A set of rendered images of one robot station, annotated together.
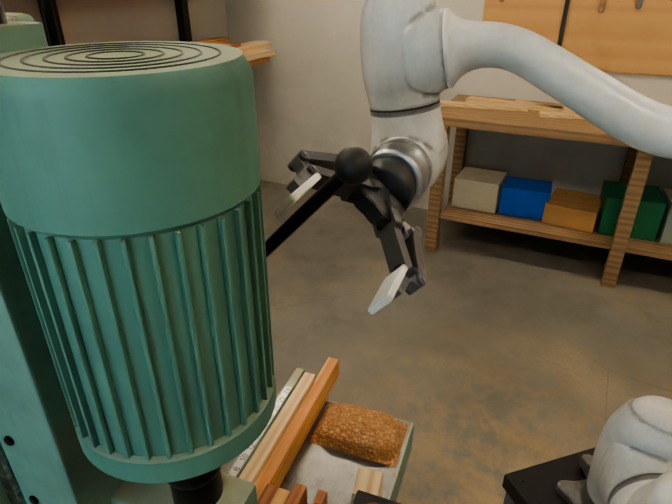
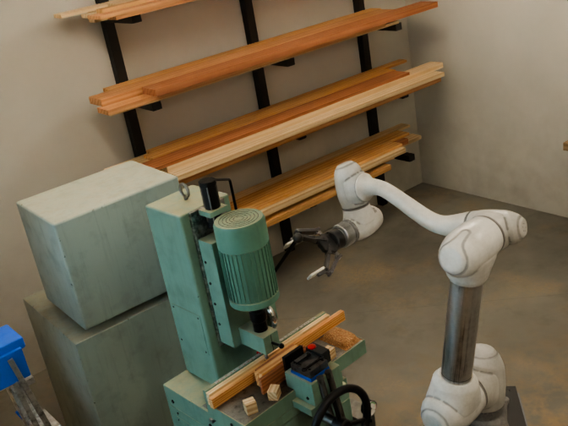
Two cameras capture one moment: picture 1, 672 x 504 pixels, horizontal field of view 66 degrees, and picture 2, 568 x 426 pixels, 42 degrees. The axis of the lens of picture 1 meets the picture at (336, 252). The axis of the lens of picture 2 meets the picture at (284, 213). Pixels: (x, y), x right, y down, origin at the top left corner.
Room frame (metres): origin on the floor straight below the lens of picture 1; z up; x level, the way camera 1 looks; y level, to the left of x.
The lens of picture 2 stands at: (-1.53, -1.13, 2.45)
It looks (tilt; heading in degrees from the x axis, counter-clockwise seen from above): 23 degrees down; 30
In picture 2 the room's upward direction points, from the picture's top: 10 degrees counter-clockwise
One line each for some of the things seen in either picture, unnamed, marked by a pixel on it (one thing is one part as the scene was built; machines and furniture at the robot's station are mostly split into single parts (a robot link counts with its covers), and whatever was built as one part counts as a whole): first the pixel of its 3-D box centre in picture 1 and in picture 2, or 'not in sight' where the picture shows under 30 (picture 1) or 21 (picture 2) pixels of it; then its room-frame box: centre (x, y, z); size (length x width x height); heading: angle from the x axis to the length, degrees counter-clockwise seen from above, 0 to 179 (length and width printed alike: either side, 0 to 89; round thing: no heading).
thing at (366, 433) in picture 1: (360, 424); (339, 335); (0.60, -0.04, 0.92); 0.14 x 0.09 x 0.04; 70
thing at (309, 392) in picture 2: not in sight; (314, 379); (0.33, -0.05, 0.91); 0.15 x 0.14 x 0.09; 160
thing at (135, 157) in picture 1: (154, 261); (246, 259); (0.36, 0.14, 1.35); 0.18 x 0.18 x 0.31
